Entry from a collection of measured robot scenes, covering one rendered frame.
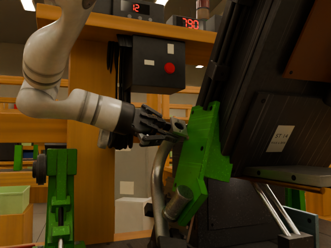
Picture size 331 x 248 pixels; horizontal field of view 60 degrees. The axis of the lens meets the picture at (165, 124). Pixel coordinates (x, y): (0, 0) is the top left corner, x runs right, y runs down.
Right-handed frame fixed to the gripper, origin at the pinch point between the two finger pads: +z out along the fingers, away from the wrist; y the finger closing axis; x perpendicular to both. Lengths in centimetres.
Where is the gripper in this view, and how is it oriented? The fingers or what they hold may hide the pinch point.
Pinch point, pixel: (171, 132)
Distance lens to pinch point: 70.5
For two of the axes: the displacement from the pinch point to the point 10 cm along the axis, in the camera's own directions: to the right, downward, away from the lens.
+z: 9.0, 2.7, 3.3
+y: -0.8, -6.5, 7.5
